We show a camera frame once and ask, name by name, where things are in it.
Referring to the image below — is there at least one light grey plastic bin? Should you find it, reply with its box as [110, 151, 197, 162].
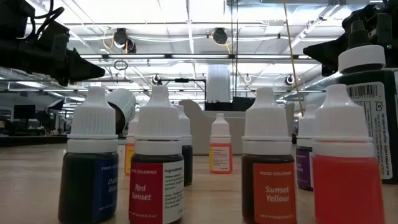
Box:
[178, 98, 295, 156]

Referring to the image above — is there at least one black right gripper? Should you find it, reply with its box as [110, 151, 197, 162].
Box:
[303, 0, 398, 77]

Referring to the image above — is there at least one small translucent red coloring bottle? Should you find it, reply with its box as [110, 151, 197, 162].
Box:
[312, 83, 386, 224]

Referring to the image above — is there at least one small purple coloring bottle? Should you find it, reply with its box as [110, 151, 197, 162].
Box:
[295, 104, 315, 192]

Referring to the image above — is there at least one small red sunset coloring bottle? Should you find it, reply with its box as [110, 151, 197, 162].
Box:
[128, 85, 185, 224]

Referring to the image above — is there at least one thin black hanging cable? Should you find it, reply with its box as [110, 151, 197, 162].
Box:
[236, 0, 239, 100]
[230, 0, 234, 100]

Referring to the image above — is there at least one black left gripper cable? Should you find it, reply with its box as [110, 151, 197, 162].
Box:
[32, 0, 65, 41]

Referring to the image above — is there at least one small orange coloring bottle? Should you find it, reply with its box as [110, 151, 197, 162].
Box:
[208, 113, 233, 174]

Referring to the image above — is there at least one dark background monitor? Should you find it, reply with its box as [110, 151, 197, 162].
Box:
[12, 105, 36, 119]

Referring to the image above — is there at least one black tubular stand frame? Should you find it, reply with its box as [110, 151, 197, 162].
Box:
[157, 77, 208, 103]

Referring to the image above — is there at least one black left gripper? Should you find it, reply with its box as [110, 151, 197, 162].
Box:
[34, 27, 106, 86]

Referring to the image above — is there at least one small dark blue coloring bottle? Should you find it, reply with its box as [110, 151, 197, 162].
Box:
[58, 86, 119, 224]

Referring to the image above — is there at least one small sunset yellow coloring bottle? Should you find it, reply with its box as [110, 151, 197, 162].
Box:
[241, 86, 297, 224]

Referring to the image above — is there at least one small black coloring bottle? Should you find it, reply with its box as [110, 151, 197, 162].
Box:
[175, 105, 193, 187]

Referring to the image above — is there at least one yellow hanging cable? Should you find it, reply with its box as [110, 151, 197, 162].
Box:
[282, 0, 304, 116]

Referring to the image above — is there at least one black ceiling cable reel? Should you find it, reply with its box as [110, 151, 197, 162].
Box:
[213, 27, 228, 45]
[112, 27, 130, 49]

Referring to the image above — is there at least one black hanging cable coil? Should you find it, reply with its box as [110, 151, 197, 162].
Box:
[113, 60, 129, 72]

